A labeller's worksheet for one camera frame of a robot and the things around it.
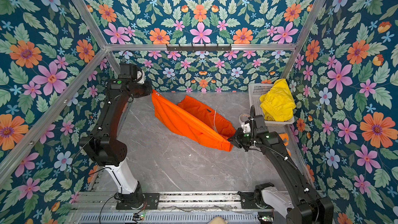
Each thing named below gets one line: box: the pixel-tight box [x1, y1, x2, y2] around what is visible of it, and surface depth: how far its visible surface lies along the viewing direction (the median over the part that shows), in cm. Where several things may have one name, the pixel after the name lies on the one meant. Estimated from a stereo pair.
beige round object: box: [208, 216, 228, 224], surface depth 67 cm
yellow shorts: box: [259, 78, 296, 122], surface depth 101 cm
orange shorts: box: [151, 89, 236, 152], surface depth 92 cm
